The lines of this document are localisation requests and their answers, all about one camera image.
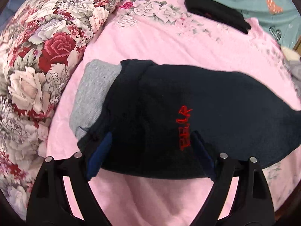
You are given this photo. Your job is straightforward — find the dark navy pants grey cuffs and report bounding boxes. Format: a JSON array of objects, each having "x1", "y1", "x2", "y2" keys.
[{"x1": 69, "y1": 59, "x2": 300, "y2": 179}]

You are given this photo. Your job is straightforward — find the red white floral quilt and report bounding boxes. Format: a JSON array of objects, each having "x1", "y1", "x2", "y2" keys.
[{"x1": 1, "y1": 0, "x2": 121, "y2": 219}]

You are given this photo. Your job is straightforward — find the grey white clothes pile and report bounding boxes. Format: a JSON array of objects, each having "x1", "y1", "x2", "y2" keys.
[{"x1": 281, "y1": 46, "x2": 301, "y2": 97}]

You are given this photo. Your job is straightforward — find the pink floral bed blanket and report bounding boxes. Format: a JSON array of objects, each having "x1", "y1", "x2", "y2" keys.
[{"x1": 47, "y1": 0, "x2": 300, "y2": 225}]

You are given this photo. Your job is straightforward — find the folded black garment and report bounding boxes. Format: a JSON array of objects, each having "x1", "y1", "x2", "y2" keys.
[{"x1": 184, "y1": 0, "x2": 251, "y2": 34}]

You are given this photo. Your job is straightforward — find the teal heart pattern sheet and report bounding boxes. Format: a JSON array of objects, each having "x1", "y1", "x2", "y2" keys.
[{"x1": 214, "y1": 0, "x2": 300, "y2": 48}]

